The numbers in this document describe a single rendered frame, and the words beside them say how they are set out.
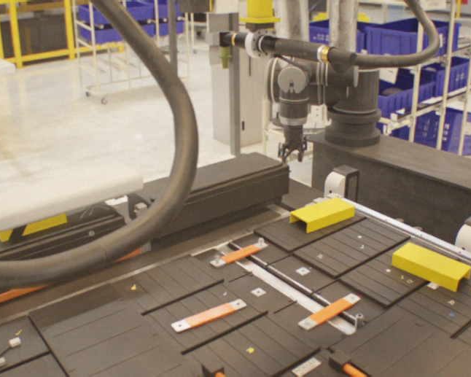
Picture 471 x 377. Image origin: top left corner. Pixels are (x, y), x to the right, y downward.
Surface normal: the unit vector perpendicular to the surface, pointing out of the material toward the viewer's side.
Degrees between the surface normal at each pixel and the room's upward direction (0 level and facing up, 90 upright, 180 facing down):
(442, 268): 0
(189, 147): 37
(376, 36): 94
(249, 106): 90
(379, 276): 0
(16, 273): 45
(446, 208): 90
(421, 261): 0
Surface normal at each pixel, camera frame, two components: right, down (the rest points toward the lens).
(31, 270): 0.08, -0.36
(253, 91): 0.62, 0.32
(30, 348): -0.01, -0.91
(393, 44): -0.76, 0.34
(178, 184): 0.27, -0.51
